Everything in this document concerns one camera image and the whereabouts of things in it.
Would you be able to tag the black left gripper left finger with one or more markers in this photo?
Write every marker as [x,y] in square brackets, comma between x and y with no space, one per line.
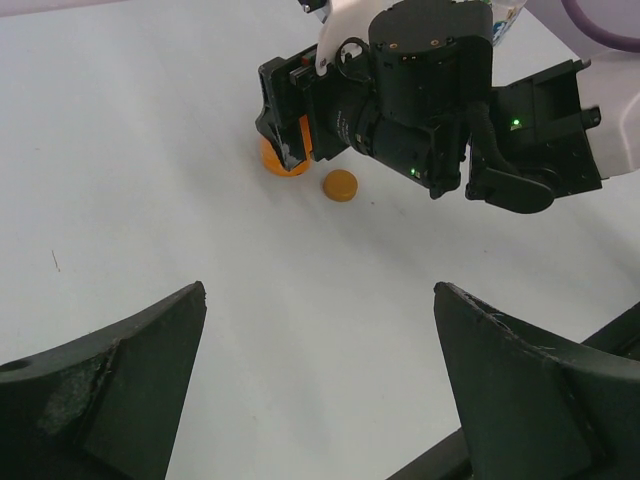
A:
[108,404]

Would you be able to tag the clear bottle blue green label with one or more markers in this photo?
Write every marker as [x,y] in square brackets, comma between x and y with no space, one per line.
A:
[505,13]

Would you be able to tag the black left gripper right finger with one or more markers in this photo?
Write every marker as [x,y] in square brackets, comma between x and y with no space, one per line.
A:
[540,400]

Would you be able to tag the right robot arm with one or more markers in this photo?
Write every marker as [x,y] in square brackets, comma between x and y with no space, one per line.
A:
[409,85]

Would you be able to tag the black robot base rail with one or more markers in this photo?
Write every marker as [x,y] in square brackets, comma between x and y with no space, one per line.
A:
[525,425]

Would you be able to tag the small orange juice bottle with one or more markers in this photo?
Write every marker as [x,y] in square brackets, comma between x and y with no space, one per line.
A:
[285,155]

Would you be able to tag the orange juice bottle cap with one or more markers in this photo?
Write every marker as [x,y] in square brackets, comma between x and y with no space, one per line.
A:
[340,185]

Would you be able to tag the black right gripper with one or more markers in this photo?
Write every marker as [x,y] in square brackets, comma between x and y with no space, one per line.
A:
[295,90]

